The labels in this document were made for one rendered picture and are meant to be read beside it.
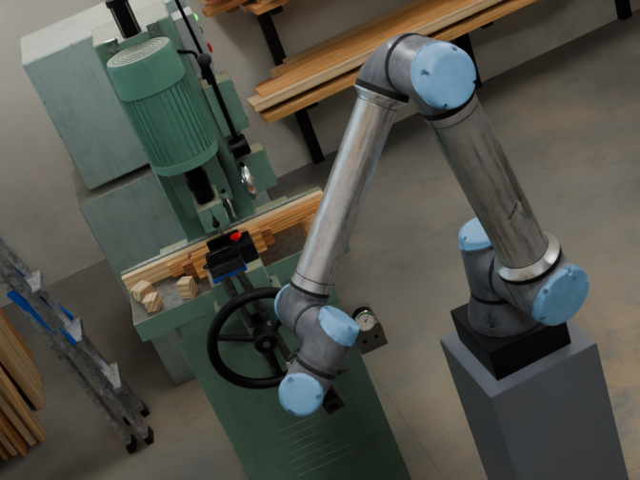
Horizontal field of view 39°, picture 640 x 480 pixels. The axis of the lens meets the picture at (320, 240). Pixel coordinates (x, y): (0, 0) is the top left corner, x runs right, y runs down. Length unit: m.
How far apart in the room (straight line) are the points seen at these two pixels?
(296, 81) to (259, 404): 2.21
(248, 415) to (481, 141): 1.16
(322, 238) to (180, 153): 0.56
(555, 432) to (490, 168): 0.85
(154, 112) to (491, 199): 0.87
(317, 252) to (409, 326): 1.66
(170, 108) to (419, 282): 1.75
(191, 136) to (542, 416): 1.12
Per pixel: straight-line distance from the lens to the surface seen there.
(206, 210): 2.40
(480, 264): 2.16
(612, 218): 3.80
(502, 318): 2.25
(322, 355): 1.81
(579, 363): 2.34
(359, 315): 2.43
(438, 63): 1.69
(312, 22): 4.87
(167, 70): 2.24
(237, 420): 2.60
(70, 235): 4.96
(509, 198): 1.88
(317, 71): 4.46
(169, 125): 2.27
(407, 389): 3.22
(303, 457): 2.72
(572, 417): 2.42
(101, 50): 2.48
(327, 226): 1.86
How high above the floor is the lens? 2.04
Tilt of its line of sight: 28 degrees down
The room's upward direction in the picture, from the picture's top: 22 degrees counter-clockwise
